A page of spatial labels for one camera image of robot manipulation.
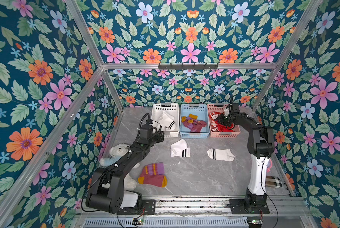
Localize white plastic basket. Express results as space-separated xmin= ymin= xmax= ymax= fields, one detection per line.
xmin=151 ymin=103 xmax=179 ymax=138

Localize white teddy bear blue sweater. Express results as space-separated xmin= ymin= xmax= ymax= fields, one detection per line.
xmin=99 ymin=143 xmax=137 ymax=191

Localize pink plastic basket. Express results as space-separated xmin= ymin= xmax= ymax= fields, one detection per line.
xmin=207 ymin=104 xmax=241 ymax=138

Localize plaid beige pouch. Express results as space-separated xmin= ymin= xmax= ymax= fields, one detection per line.
xmin=266 ymin=176 xmax=283 ymax=188

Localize purple striped sock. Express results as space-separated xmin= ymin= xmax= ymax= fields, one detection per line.
xmin=138 ymin=162 xmax=167 ymax=188
xmin=184 ymin=119 xmax=207 ymax=133
xmin=181 ymin=114 xmax=198 ymax=130

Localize light blue plastic basket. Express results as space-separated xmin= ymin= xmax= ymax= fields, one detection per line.
xmin=179 ymin=104 xmax=210 ymax=139

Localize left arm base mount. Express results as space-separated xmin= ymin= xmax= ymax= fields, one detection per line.
xmin=117 ymin=199 xmax=156 ymax=216

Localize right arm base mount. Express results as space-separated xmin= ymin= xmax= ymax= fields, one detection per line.
xmin=228 ymin=194 xmax=270 ymax=214

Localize black hook rail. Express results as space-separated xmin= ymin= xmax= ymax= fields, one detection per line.
xmin=158 ymin=63 xmax=218 ymax=71

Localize small white ankle sock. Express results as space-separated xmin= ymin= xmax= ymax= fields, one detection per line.
xmin=153 ymin=117 xmax=166 ymax=131

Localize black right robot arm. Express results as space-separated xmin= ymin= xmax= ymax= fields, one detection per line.
xmin=220 ymin=103 xmax=274 ymax=196

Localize white sock black stripes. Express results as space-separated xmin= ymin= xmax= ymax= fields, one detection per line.
xmin=160 ymin=111 xmax=176 ymax=131
xmin=171 ymin=139 xmax=191 ymax=158

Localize red white striped santa sock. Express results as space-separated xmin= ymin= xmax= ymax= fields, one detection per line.
xmin=209 ymin=111 xmax=220 ymax=132

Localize pink alarm clock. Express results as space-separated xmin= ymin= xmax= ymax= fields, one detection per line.
xmin=267 ymin=159 xmax=273 ymax=173

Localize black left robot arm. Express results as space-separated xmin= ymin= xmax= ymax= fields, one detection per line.
xmin=85 ymin=119 xmax=164 ymax=214

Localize purple striped sock bottom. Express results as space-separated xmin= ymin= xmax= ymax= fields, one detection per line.
xmin=184 ymin=119 xmax=207 ymax=133

